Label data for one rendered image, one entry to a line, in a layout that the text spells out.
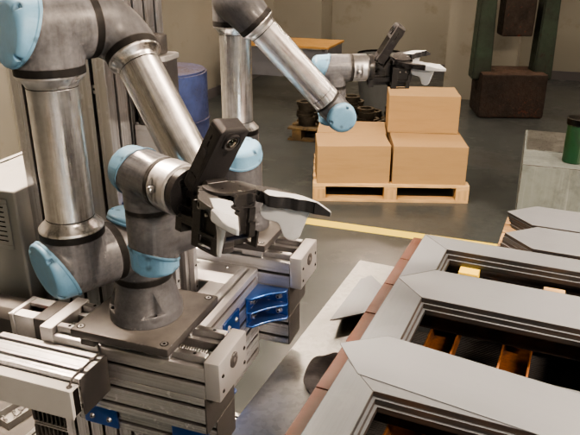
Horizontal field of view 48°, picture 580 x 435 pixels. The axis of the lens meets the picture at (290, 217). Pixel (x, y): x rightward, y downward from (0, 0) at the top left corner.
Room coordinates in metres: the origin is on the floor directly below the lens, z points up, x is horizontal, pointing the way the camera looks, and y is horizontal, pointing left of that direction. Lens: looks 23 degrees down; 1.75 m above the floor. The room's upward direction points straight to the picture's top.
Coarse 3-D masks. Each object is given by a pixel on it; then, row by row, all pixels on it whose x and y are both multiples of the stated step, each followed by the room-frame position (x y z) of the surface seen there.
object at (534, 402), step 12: (528, 384) 1.19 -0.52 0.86; (540, 384) 1.19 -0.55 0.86; (516, 396) 1.14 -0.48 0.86; (528, 396) 1.14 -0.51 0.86; (540, 396) 1.14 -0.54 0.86; (552, 396) 1.14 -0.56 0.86; (516, 408) 1.10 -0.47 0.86; (528, 408) 1.10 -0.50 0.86; (540, 408) 1.10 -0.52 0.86; (552, 408) 1.10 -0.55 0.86; (504, 420) 1.07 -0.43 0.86; (516, 420) 1.07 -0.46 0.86; (528, 420) 1.07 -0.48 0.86; (540, 420) 1.07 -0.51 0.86; (540, 432) 1.03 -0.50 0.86
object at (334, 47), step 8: (296, 40) 8.15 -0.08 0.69; (304, 40) 8.15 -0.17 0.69; (312, 40) 8.15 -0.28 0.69; (320, 40) 8.15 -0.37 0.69; (328, 40) 8.15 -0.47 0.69; (336, 40) 8.15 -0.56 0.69; (256, 48) 7.91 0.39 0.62; (312, 48) 7.60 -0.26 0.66; (320, 48) 7.57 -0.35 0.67; (328, 48) 7.54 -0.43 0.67; (336, 48) 7.90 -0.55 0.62; (256, 56) 7.91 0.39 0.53; (264, 56) 7.87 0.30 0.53; (312, 56) 7.67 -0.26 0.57; (256, 64) 7.91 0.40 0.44; (264, 64) 7.87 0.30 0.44; (272, 64) 7.84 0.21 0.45; (256, 72) 7.91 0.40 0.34; (264, 72) 7.87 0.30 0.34; (272, 72) 7.84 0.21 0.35; (280, 72) 7.81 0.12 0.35
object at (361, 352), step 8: (360, 344) 1.34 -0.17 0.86; (368, 344) 1.34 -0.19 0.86; (376, 344) 1.34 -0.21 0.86; (352, 352) 1.31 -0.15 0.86; (360, 352) 1.31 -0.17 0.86; (368, 352) 1.31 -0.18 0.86; (352, 360) 1.28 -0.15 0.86; (360, 360) 1.28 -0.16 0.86; (368, 360) 1.28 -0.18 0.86; (360, 368) 1.25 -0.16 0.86
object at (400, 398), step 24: (456, 264) 1.85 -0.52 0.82; (480, 264) 1.83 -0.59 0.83; (504, 264) 1.80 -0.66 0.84; (528, 264) 1.78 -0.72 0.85; (432, 312) 1.54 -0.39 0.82; (456, 312) 1.53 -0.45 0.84; (480, 312) 1.51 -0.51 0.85; (408, 336) 1.42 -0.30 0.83; (528, 336) 1.44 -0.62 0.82; (552, 336) 1.42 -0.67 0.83; (576, 336) 1.40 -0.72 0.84; (384, 384) 1.19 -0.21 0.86; (384, 408) 1.14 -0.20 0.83; (408, 408) 1.13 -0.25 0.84; (432, 408) 1.11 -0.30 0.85; (456, 408) 1.11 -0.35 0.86; (360, 432) 1.06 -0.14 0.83; (456, 432) 1.08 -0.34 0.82; (480, 432) 1.06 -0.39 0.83; (504, 432) 1.05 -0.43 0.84; (528, 432) 1.03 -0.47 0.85
